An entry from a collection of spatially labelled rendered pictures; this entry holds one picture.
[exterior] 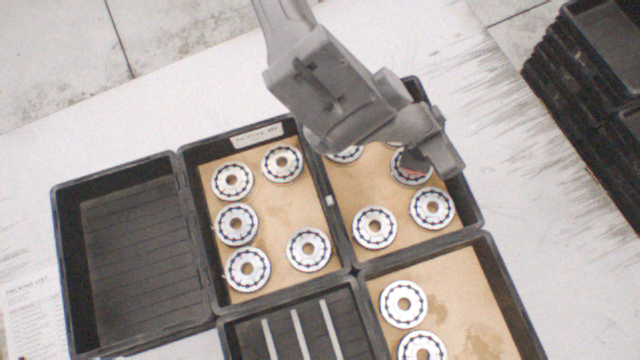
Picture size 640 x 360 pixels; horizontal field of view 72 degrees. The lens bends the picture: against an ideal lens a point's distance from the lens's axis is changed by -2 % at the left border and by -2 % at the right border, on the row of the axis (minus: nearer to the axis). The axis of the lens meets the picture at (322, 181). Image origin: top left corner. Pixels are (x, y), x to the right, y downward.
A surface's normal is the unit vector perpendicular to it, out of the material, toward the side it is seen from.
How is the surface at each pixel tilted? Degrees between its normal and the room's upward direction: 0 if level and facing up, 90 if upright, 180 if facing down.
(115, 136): 0
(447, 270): 0
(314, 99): 61
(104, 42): 0
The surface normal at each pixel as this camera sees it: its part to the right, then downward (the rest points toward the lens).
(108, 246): -0.04, -0.33
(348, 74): 0.10, 0.65
